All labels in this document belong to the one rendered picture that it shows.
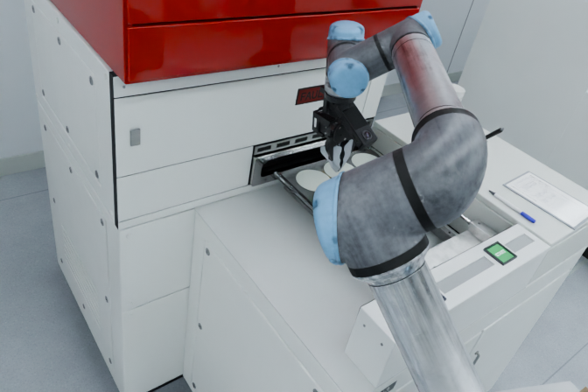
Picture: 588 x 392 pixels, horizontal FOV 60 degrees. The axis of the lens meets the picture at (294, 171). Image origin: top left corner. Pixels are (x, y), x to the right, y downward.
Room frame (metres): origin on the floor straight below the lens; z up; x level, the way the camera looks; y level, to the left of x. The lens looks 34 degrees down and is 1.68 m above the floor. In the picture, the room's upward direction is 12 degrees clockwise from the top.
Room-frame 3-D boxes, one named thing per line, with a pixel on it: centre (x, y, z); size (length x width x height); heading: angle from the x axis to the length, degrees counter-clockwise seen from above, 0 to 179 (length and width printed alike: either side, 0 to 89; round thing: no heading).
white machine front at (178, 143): (1.16, 0.09, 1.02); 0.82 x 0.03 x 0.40; 133
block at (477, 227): (1.06, -0.52, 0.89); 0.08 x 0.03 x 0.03; 43
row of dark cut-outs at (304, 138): (1.28, -0.05, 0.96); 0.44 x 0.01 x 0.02; 133
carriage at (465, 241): (0.95, -0.40, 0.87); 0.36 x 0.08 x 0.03; 133
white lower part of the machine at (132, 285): (1.41, 0.32, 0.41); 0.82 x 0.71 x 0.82; 133
